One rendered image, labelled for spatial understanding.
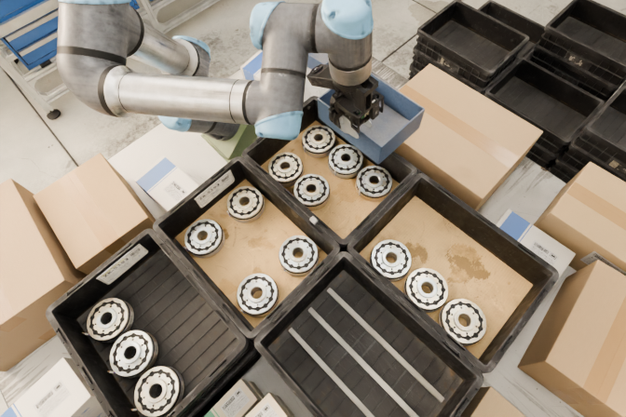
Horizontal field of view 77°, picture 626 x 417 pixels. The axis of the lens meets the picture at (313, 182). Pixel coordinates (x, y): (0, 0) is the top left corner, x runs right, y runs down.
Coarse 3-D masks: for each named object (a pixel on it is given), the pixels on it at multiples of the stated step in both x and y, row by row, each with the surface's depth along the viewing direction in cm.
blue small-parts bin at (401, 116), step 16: (320, 96) 92; (384, 96) 97; (400, 96) 93; (320, 112) 95; (384, 112) 98; (400, 112) 97; (416, 112) 92; (336, 128) 95; (368, 128) 95; (384, 128) 95; (400, 128) 95; (416, 128) 94; (368, 144) 88; (384, 144) 85; (400, 144) 93
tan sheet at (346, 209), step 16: (288, 144) 123; (336, 144) 122; (304, 160) 120; (320, 160) 120; (368, 160) 119; (336, 192) 114; (352, 192) 114; (320, 208) 112; (336, 208) 112; (352, 208) 111; (368, 208) 111; (336, 224) 109; (352, 224) 109
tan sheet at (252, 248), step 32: (224, 224) 111; (256, 224) 111; (288, 224) 110; (192, 256) 107; (224, 256) 107; (256, 256) 106; (320, 256) 105; (224, 288) 102; (288, 288) 101; (256, 320) 98
